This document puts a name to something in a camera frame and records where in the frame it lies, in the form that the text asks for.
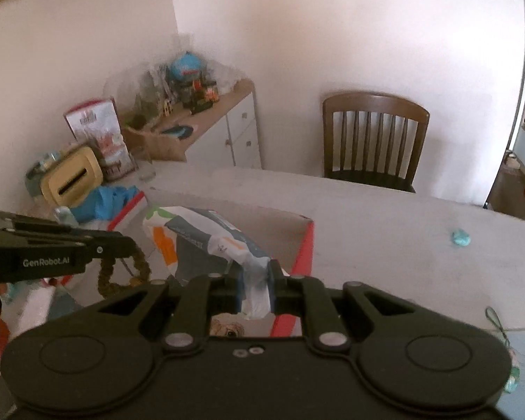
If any dark door frame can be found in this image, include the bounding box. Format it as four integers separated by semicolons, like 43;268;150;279
482;0;525;211

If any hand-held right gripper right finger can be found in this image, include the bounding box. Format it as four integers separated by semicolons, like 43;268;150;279
266;259;421;353

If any white orange snack packet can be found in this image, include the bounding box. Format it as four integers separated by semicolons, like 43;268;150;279
142;205;275;321

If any blue flat tray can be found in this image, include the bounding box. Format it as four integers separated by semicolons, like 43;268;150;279
163;125;194;140

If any clear plastic bottle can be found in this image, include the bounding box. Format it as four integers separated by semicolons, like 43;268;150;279
54;205;78;229

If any white cabinet wooden top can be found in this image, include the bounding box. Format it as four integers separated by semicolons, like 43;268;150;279
151;79;263;169

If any red cardboard box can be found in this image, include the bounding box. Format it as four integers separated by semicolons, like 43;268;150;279
107;189;316;338

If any blue plastic bag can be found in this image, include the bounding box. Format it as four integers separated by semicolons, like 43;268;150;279
70;185;146;224

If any yellow tissue box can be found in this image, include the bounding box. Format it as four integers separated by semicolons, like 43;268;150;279
41;145;104;206

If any clear glass jar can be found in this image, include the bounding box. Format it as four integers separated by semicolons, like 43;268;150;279
136;161;157;183

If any blue globe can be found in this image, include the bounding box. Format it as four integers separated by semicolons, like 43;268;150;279
170;51;204;83

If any colourful toy set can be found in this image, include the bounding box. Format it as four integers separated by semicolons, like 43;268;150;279
181;76;222;114

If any brown cardboard box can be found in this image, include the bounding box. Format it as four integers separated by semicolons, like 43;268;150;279
121;123;189;162

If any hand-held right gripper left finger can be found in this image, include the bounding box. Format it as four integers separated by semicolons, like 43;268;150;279
87;266;246;351

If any red white carton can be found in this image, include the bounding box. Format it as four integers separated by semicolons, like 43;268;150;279
63;98;138;181

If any brown wooden chair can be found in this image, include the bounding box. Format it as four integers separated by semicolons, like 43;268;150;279
322;91;431;194

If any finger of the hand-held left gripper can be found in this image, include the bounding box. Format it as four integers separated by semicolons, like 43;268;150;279
0;227;134;264
0;209;97;240

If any green cord keychain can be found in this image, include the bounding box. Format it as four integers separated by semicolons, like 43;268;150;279
485;306;522;394

